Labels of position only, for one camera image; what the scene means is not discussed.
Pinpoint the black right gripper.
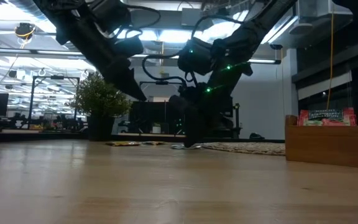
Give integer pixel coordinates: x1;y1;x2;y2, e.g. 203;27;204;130
171;65;253;149

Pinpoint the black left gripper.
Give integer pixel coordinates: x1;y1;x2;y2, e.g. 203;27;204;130
88;34;147;102

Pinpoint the green tea bag sachet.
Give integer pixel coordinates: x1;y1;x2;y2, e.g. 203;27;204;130
171;143;205;150

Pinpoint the red tea bag sachet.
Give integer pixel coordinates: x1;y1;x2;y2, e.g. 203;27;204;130
305;119;345;127
296;107;357;127

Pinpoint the wooden compartment tray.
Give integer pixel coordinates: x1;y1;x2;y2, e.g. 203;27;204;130
285;114;358;170

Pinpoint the small green potted plant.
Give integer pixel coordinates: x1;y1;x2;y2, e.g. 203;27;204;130
65;72;133;141

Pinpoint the black partition screen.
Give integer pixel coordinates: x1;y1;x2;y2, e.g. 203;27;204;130
128;101;203;135

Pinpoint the round woven placemat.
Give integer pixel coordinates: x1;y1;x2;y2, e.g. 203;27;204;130
201;141;287;156

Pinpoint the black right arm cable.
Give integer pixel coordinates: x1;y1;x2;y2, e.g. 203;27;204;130
141;14;245;88

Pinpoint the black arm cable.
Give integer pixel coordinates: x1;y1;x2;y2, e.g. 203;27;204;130
141;14;245;88
116;2;162;40

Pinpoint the black frame rig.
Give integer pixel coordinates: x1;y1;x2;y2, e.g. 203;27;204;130
28;75;81;130
138;80;186;138

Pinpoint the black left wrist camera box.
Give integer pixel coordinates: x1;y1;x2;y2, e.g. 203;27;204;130
112;35;145;59

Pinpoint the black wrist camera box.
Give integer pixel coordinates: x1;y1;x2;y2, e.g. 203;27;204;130
177;37;213;76
112;35;145;59

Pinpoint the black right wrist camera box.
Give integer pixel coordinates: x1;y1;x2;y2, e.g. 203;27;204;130
177;37;213;76

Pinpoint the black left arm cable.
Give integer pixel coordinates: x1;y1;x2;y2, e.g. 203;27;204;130
116;2;162;40

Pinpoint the black ceiling cable reel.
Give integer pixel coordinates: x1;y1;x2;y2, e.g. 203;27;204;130
14;22;37;40

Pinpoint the yellow hanging cord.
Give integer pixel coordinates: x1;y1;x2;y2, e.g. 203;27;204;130
324;9;336;124

